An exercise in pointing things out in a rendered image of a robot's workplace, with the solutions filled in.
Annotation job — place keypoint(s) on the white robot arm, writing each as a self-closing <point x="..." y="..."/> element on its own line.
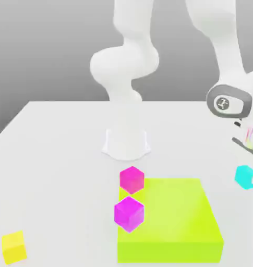
<point x="126" y="62"/>

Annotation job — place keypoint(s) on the small pink cube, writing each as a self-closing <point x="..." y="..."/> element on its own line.
<point x="131" y="179"/>

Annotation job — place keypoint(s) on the small magenta cube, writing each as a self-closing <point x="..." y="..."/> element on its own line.
<point x="128" y="214"/>

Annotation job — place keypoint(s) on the small yellow cube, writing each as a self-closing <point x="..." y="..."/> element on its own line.
<point x="13" y="247"/>

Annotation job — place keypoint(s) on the small cyan cube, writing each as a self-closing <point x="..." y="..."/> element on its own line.
<point x="243" y="177"/>

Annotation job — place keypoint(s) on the large lime green box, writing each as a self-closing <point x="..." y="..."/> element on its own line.
<point x="176" y="219"/>

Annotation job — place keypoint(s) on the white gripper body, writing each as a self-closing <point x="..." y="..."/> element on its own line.
<point x="250" y="155"/>

